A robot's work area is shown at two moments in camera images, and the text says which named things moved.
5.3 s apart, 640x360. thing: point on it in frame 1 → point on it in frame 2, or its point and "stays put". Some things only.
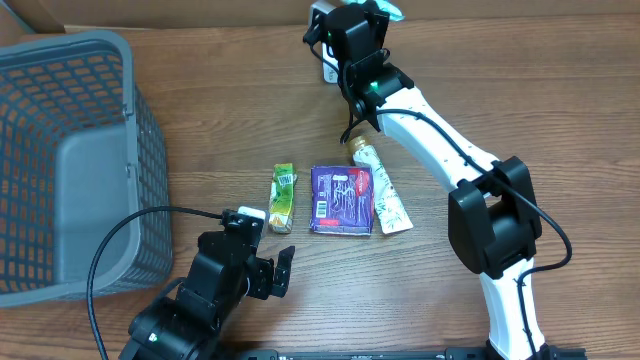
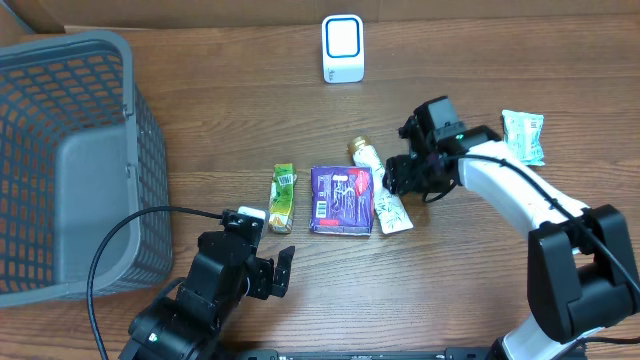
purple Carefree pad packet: [342, 200] stays put
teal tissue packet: [393, 11] → [523, 135]
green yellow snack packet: [282, 197] stays put
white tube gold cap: [386, 199] stays put
